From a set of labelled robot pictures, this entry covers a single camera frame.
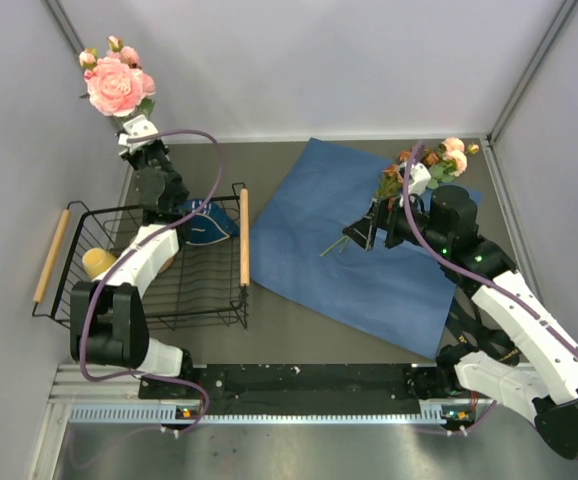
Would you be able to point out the pink rose stem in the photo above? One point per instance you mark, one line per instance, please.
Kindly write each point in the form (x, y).
(126, 86)
(94, 69)

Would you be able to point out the blue leaf-pattern plate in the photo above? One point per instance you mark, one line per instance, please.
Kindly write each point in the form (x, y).
(210, 225)

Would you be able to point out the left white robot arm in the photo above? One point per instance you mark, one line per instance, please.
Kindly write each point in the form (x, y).
(108, 324)

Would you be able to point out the pink and brown flower bouquet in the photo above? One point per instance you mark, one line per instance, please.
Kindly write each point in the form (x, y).
(444, 160)

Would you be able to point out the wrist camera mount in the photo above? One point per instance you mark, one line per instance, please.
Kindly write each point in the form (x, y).
(418, 180)
(135, 133)

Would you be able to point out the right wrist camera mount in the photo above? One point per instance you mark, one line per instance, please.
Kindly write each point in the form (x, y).
(418, 180)

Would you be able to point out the yellow cup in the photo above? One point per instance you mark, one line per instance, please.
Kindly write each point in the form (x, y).
(97, 261)

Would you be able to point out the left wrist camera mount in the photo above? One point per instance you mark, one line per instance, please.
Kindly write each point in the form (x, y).
(135, 133)

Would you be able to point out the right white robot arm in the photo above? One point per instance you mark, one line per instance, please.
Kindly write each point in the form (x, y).
(546, 395)

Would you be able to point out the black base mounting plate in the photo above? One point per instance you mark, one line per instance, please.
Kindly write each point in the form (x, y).
(319, 389)

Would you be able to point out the aluminium slotted rail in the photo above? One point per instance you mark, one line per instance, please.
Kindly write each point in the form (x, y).
(133, 399)

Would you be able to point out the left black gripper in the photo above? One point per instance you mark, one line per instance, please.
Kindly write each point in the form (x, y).
(131, 158)

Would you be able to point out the blue wrapping paper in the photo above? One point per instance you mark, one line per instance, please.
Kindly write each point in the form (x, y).
(399, 295)

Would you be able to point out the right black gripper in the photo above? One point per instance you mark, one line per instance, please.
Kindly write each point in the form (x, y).
(383, 214)

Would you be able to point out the black wire dish basket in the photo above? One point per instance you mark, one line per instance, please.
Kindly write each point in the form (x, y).
(202, 287)

